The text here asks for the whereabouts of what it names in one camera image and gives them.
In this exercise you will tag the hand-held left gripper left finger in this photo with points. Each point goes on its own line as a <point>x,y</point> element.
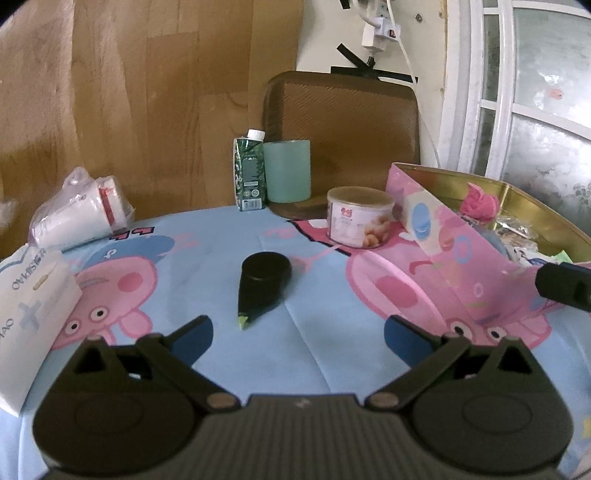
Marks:
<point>198,337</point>

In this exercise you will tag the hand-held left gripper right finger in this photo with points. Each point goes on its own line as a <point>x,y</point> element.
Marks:
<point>399,337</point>

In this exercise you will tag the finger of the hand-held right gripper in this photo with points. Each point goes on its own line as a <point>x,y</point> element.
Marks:
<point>565,286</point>

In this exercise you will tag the pink printed gift box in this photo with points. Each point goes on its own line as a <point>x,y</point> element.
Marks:
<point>457,258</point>

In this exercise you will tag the pink knitted cloth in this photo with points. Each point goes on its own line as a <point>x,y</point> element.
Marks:
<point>480,201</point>

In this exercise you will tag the clear snack packet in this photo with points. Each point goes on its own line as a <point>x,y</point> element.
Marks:
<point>515,230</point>

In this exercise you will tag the blue pig printed tablecloth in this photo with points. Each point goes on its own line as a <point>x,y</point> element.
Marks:
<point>323,323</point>

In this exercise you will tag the black highlighter pen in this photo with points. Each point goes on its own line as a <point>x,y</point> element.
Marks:
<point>263,281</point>

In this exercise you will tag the nut can with label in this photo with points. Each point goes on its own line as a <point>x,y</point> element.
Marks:
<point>360,217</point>

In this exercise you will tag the large white tissue pack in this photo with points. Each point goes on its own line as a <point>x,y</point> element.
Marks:
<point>32,323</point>

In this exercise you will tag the bagged white paper cups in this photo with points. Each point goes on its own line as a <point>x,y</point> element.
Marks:
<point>78,217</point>

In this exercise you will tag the green drink carton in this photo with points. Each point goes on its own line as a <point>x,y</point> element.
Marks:
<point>250,170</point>

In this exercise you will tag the pale green cup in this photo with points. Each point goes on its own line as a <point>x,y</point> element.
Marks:
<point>287,170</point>

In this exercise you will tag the white framed window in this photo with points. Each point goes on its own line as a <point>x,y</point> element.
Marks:
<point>521,92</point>

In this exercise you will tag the brown wooden chair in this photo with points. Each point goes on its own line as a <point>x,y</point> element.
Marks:
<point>341,115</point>

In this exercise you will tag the black tape strip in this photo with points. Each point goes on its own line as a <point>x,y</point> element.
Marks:
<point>353,53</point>
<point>374,74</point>
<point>346,3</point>

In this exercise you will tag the white power strip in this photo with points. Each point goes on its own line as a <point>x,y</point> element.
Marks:
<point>379,27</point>

